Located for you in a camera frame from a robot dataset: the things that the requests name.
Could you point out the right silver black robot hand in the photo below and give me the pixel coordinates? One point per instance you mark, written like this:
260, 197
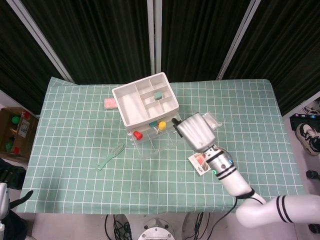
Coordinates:
197, 132

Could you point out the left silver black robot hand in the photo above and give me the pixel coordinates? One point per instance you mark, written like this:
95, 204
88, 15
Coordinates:
5, 200

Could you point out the clear drawer with coloured toys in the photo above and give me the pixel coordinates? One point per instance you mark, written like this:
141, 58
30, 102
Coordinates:
155, 145

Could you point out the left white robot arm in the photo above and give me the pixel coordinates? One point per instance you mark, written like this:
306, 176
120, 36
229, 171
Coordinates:
2, 230

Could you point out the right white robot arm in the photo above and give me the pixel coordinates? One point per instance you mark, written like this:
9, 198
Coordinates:
250, 210

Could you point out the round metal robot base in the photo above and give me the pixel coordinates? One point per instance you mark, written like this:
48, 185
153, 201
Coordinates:
156, 230

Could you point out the brown cardboard box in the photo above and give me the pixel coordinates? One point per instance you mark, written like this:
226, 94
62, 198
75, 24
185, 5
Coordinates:
25, 140

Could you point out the white plastic drawer cabinet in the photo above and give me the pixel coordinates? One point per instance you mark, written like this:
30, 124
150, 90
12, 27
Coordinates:
130, 110

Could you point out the clear bag white contents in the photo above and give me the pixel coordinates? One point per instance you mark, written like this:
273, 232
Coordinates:
213, 122

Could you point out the postcard with red building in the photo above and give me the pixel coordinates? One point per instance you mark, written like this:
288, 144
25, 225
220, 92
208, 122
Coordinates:
198, 163

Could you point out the yellow toy piece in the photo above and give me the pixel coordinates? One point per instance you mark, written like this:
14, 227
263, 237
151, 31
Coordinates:
162, 125

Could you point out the green toy piece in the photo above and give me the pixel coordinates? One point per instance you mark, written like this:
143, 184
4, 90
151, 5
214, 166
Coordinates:
153, 124

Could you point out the small green cube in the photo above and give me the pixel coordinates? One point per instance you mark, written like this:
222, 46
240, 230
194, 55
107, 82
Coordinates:
158, 95

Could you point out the red toy cup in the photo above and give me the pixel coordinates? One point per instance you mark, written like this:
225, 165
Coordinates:
138, 135

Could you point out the green ball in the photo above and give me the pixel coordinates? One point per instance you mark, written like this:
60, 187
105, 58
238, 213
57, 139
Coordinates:
15, 120

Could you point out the green brush white bristles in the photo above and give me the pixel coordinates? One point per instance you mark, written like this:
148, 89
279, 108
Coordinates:
117, 150

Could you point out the green checked tablecloth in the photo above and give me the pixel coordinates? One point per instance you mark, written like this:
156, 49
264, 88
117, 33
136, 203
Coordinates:
125, 185

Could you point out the black pleated curtain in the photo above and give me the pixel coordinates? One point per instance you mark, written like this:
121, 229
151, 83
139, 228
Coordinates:
200, 37
17, 62
100, 37
287, 50

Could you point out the black equipment case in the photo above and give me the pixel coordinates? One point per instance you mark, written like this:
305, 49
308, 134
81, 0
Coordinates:
303, 118

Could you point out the black white sneaker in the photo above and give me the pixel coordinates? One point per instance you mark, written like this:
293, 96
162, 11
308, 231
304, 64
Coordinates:
308, 137

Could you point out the white partition post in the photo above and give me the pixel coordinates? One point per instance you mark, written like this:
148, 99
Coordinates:
237, 42
154, 37
42, 42

